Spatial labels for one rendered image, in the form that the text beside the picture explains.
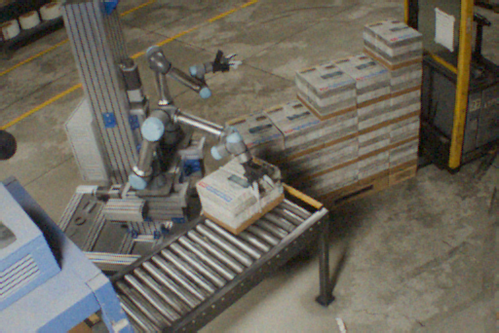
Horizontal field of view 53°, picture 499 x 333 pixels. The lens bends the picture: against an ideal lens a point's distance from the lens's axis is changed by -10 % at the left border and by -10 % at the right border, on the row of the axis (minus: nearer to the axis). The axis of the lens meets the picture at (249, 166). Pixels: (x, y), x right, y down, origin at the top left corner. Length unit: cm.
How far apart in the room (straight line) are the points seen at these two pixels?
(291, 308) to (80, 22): 224
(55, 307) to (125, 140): 180
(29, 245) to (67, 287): 21
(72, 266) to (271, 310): 192
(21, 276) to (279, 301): 215
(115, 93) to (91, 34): 42
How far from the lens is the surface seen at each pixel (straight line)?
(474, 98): 440
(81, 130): 352
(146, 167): 317
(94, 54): 324
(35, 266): 197
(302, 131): 372
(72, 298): 191
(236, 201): 287
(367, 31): 406
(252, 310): 367
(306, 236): 303
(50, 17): 910
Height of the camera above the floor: 289
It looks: 37 degrees down
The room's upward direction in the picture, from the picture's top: 9 degrees counter-clockwise
